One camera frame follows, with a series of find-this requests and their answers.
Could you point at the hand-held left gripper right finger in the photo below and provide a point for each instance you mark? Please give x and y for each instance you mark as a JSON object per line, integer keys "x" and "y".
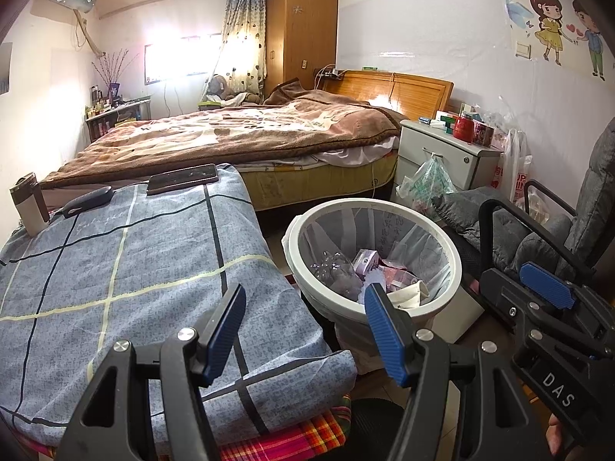
{"x": 384, "y": 336}

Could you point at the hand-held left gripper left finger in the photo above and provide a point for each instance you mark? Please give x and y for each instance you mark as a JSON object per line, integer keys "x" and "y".
{"x": 223, "y": 331}

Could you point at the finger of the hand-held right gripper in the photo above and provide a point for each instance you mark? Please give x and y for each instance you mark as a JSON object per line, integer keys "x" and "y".
{"x": 499, "y": 293}
{"x": 547, "y": 283}

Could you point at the floral paper cup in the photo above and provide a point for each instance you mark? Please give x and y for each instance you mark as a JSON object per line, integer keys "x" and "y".
{"x": 413, "y": 295}

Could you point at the white round waste bin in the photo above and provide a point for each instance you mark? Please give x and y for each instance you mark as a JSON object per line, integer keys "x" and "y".
{"x": 331, "y": 305}

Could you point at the pink white milk carton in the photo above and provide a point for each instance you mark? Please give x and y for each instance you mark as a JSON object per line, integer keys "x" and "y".
{"x": 399, "y": 276}

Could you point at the small lavender drink carton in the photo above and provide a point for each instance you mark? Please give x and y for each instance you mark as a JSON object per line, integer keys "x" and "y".
{"x": 365, "y": 259}

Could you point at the person's right hand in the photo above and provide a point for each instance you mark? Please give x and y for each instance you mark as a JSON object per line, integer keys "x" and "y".
{"x": 556, "y": 439}

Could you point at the grey padded armchair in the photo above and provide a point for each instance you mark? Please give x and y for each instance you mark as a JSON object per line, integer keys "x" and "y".
{"x": 528, "y": 245}

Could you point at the black mesh chair back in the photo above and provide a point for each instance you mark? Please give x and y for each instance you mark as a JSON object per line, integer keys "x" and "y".
{"x": 370, "y": 432}

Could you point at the blue checked table cloth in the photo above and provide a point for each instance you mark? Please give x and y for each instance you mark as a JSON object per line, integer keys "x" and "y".
{"x": 144, "y": 273}

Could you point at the white red plastic bag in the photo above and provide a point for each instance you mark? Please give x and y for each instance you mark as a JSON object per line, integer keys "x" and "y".
{"x": 516, "y": 168}

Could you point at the red plaid cloth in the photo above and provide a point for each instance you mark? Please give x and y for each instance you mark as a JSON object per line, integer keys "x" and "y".
{"x": 288, "y": 437}

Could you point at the green printed plastic bag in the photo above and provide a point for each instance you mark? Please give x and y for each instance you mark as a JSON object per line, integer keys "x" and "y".
{"x": 430, "y": 182}

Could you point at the white nightstand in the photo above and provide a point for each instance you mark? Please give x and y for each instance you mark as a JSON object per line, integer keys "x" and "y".
{"x": 447, "y": 153}

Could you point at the black tablet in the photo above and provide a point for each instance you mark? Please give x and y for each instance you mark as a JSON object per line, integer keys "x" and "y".
{"x": 182, "y": 178}

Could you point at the red patterned tin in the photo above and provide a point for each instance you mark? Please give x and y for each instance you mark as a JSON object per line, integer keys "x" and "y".
{"x": 483, "y": 134}

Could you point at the red jar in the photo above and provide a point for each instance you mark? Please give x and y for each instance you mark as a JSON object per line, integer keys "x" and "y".
{"x": 463, "y": 128}

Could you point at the white bed sheet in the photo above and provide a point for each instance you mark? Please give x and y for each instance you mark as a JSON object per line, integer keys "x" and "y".
{"x": 355, "y": 156}

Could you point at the dark blue glasses case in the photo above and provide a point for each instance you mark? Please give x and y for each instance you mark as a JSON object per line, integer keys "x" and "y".
{"x": 89, "y": 200}

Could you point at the brown printed blanket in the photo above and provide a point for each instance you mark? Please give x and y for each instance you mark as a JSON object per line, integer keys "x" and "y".
{"x": 216, "y": 134}

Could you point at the wooden bed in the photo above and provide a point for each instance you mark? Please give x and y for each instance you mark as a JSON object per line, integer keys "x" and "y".
{"x": 413, "y": 89}

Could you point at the white brown thermos cup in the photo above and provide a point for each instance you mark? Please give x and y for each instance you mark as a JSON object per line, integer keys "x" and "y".
{"x": 31, "y": 211}

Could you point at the cluttered small desk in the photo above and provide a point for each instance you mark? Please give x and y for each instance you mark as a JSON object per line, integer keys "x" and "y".
{"x": 125, "y": 108}

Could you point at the brown teddy bear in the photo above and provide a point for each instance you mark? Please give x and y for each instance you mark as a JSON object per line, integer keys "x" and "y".
{"x": 218, "y": 84}

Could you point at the power strip with chargers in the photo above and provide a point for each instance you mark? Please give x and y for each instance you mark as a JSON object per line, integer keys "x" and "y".
{"x": 331, "y": 74}

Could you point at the window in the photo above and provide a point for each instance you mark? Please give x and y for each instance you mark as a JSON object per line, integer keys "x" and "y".
{"x": 182, "y": 57}

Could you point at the vase of dry branches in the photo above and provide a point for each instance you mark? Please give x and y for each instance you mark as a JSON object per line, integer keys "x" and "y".
{"x": 115, "y": 65}

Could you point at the wooden wardrobe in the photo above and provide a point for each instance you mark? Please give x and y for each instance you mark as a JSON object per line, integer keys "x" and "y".
{"x": 300, "y": 33}

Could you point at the patterned curtain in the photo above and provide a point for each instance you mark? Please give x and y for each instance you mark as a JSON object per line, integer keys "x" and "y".
{"x": 240, "y": 19}

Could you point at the air conditioner pipe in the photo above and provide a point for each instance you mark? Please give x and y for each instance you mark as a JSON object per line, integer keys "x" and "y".
{"x": 89, "y": 33}

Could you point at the white light switch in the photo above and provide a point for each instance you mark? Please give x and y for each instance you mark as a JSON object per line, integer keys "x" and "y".
{"x": 522, "y": 50}

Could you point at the cartoon wall stickers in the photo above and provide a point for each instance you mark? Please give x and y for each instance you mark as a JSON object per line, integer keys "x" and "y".
{"x": 547, "y": 14}

